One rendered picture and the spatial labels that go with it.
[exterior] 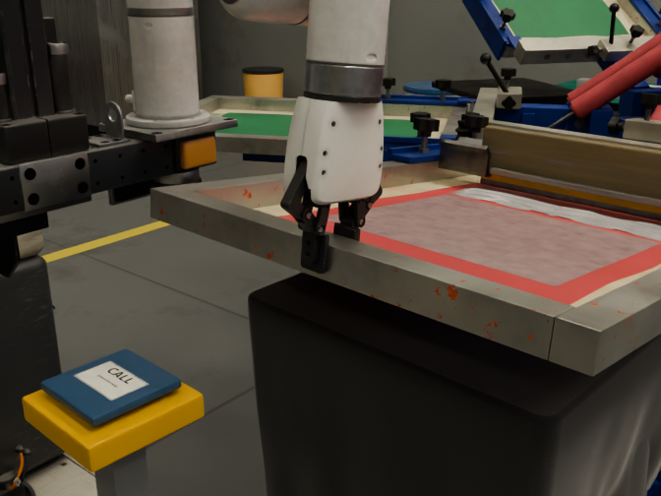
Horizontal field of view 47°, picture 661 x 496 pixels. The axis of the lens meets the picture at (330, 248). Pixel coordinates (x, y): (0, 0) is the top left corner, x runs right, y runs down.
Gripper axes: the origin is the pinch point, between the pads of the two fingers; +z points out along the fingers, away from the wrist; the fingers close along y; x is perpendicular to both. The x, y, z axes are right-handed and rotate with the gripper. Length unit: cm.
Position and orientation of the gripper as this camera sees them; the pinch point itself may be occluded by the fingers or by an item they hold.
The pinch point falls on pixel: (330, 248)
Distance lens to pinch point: 77.1
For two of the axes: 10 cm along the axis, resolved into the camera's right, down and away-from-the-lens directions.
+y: -6.8, 1.5, -7.2
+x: 7.3, 2.4, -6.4
